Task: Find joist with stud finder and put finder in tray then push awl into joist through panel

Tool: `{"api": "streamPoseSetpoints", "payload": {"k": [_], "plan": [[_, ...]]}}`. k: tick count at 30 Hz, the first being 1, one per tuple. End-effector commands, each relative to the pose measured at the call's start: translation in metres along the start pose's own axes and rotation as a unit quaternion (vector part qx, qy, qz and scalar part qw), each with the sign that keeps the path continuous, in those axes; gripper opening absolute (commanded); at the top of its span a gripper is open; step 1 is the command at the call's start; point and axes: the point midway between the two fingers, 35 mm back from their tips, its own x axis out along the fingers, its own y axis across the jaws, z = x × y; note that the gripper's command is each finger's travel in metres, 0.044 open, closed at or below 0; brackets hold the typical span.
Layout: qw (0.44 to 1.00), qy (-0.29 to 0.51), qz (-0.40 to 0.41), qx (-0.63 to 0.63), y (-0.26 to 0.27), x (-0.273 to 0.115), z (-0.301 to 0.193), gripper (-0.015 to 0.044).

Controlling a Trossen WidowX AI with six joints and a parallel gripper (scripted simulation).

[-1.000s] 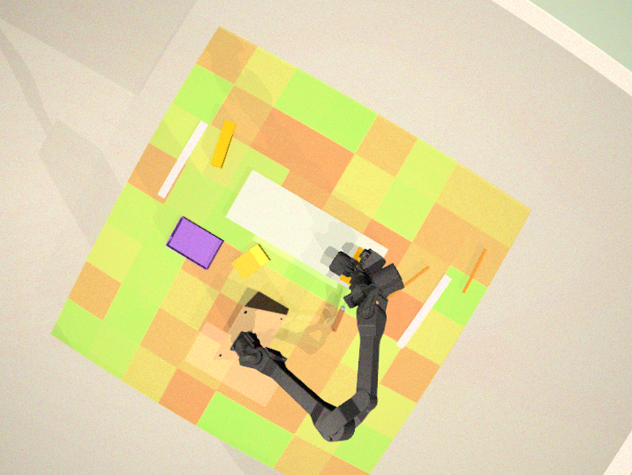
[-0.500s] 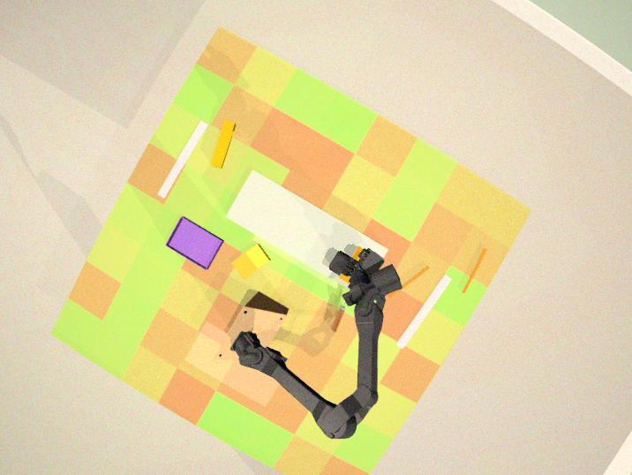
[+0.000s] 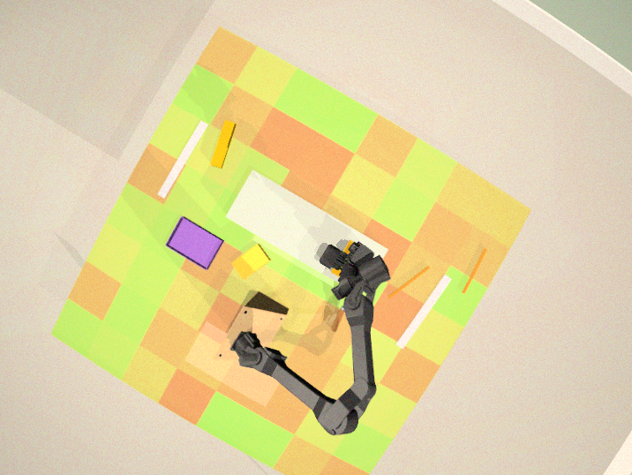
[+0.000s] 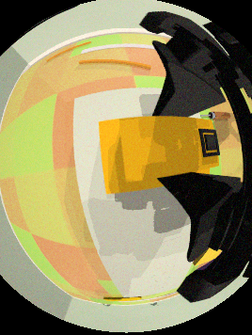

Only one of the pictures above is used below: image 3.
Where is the white flat bar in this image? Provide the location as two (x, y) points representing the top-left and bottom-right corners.
(396, 275), (451, 349)
(158, 120), (208, 199)

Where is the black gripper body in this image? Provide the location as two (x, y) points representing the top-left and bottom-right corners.
(320, 245), (359, 276)

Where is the awl with brown wooden handle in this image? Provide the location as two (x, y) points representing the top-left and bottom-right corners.
(332, 306), (345, 332)

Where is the white rectangular panel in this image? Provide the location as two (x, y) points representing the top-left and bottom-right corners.
(225, 170), (388, 283)

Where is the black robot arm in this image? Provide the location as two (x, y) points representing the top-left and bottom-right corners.
(229, 241), (391, 435)

